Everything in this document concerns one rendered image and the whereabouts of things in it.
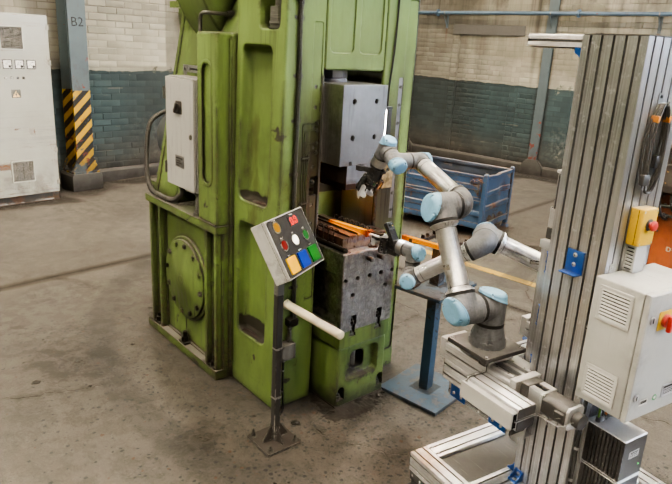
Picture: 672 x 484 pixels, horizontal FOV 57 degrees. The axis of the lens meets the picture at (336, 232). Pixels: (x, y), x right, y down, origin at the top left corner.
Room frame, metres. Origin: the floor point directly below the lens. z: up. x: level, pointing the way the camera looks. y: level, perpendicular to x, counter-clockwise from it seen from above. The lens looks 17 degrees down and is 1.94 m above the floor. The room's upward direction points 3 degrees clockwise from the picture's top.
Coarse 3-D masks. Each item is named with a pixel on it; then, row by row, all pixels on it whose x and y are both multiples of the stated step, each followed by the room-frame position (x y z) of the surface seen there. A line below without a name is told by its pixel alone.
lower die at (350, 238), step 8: (328, 216) 3.47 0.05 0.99; (320, 224) 3.30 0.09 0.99; (328, 224) 3.30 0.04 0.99; (336, 224) 3.28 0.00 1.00; (320, 232) 3.22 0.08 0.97; (336, 232) 3.19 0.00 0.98; (344, 232) 3.17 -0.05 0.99; (352, 232) 3.17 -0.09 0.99; (336, 240) 3.12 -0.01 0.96; (344, 240) 3.09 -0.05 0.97; (352, 240) 3.12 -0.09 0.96; (360, 240) 3.16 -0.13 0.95; (368, 240) 3.20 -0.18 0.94; (352, 248) 3.13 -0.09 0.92
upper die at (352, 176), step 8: (320, 168) 3.24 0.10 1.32; (328, 168) 3.19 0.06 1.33; (336, 168) 3.14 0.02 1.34; (344, 168) 3.09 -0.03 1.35; (352, 168) 3.10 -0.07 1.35; (320, 176) 3.24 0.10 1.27; (328, 176) 3.19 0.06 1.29; (336, 176) 3.14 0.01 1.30; (344, 176) 3.09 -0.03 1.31; (352, 176) 3.11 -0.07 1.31; (360, 176) 3.14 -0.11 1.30
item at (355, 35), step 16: (336, 0) 3.19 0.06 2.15; (352, 0) 3.26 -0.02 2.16; (368, 0) 3.33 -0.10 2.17; (384, 0) 3.40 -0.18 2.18; (336, 16) 3.19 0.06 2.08; (352, 16) 3.26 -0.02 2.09; (368, 16) 3.33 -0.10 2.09; (384, 16) 3.40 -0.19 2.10; (336, 32) 3.20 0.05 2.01; (352, 32) 3.27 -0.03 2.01; (368, 32) 3.34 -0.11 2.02; (384, 32) 3.40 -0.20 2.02; (336, 48) 3.20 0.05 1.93; (352, 48) 3.27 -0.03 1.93; (368, 48) 3.34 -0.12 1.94; (384, 48) 3.41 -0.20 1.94; (336, 64) 3.19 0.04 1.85; (352, 64) 3.26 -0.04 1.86; (368, 64) 3.34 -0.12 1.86
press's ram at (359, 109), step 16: (336, 96) 3.08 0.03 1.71; (352, 96) 3.08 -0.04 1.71; (368, 96) 3.15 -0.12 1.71; (384, 96) 3.23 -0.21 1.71; (336, 112) 3.08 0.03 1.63; (352, 112) 3.09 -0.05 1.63; (368, 112) 3.16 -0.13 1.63; (384, 112) 3.23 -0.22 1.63; (336, 128) 3.07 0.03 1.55; (352, 128) 3.09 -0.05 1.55; (368, 128) 3.16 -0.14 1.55; (384, 128) 3.24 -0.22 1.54; (336, 144) 3.07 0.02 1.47; (352, 144) 3.10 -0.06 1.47; (368, 144) 3.17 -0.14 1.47; (336, 160) 3.06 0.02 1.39; (352, 160) 3.10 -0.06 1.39; (368, 160) 3.17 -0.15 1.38
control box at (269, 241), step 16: (272, 224) 2.59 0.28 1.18; (288, 224) 2.70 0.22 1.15; (304, 224) 2.81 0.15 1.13; (256, 240) 2.57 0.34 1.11; (272, 240) 2.54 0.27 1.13; (288, 240) 2.63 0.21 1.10; (304, 240) 2.74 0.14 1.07; (272, 256) 2.53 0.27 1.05; (288, 256) 2.57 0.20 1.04; (272, 272) 2.53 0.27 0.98; (288, 272) 2.51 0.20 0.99
